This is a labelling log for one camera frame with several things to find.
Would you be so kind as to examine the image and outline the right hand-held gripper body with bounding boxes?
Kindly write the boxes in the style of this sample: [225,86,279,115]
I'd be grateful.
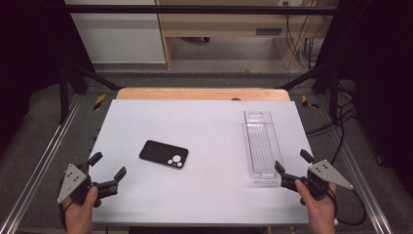
[281,159,355,200]

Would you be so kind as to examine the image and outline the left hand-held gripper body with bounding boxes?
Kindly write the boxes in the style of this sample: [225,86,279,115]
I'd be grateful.
[56,163,119,205]

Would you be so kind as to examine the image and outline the clear plastic box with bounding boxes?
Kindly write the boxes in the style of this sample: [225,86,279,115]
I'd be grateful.
[243,109,285,187]

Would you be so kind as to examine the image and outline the person's left hand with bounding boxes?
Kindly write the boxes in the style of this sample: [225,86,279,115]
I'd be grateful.
[62,185,100,229]

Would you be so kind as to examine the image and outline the person's right hand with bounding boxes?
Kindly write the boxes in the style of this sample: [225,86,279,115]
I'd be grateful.
[294,178,338,229]

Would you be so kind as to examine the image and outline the yellow black tape mark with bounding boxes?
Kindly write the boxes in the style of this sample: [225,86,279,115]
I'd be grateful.
[93,94,107,111]
[301,95,320,110]

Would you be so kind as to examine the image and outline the white table cover sheet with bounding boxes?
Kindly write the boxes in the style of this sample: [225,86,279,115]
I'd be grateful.
[88,98,316,226]

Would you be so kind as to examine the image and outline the wooden table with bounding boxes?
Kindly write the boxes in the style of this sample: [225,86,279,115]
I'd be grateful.
[115,87,291,102]

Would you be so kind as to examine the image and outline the black curtain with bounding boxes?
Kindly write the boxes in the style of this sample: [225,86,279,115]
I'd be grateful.
[316,0,413,189]
[0,0,95,154]

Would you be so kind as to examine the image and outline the white cabinet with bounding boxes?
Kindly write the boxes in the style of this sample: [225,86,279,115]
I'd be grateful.
[63,0,167,65]

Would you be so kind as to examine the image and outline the grey desk label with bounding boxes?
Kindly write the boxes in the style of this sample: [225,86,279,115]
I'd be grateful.
[255,27,283,37]

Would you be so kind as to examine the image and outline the light wooden desk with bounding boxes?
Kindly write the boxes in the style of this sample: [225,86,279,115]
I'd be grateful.
[155,0,339,70]

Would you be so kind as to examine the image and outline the grey chair base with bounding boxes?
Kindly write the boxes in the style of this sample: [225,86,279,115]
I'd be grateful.
[179,36,211,44]

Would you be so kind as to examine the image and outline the aluminium rail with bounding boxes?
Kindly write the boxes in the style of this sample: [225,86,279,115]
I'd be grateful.
[0,93,84,234]
[316,94,394,234]

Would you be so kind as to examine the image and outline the black floor cables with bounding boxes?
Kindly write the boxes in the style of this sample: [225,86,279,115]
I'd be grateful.
[304,82,359,167]

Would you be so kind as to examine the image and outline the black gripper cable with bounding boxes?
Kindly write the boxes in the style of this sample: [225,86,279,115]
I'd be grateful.
[325,186,367,227]

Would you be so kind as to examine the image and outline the black frame post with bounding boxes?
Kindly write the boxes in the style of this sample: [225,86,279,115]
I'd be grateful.
[328,66,341,123]
[58,61,70,125]

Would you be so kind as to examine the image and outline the black diagonal frame strut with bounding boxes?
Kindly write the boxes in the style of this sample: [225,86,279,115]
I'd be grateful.
[68,59,123,92]
[278,63,329,91]

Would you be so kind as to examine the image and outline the bundle of hanging cables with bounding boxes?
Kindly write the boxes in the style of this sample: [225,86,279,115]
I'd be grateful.
[283,1,320,70]

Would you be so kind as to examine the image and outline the black horizontal frame bar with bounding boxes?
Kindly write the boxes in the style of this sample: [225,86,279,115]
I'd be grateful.
[63,4,340,16]

